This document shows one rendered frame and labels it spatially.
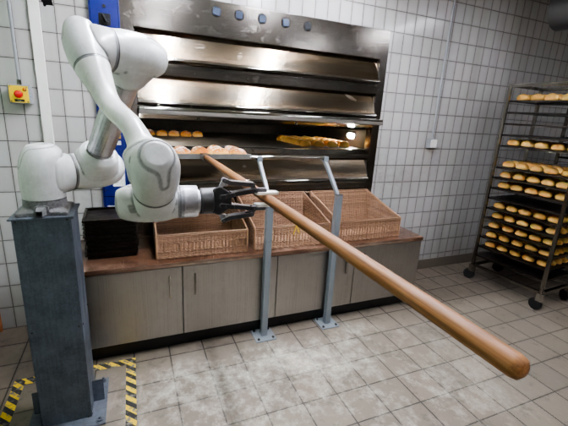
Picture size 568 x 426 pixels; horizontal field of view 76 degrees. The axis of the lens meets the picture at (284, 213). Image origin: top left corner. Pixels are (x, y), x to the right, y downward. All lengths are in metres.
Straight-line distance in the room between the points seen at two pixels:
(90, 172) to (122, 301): 0.86
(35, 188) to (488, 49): 3.62
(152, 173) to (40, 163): 0.90
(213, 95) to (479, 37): 2.43
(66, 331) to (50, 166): 0.71
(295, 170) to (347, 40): 1.04
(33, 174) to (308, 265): 1.64
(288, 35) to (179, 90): 0.85
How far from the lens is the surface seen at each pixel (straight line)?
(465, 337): 0.52
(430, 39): 3.52
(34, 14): 2.60
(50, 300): 1.83
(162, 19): 2.61
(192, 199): 1.00
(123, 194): 0.99
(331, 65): 2.95
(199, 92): 2.59
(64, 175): 1.70
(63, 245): 1.72
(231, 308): 2.41
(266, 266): 2.29
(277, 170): 2.79
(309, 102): 2.85
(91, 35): 1.31
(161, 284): 2.24
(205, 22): 2.65
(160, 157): 0.82
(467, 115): 3.88
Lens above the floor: 1.45
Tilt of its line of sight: 16 degrees down
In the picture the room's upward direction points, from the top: 3 degrees clockwise
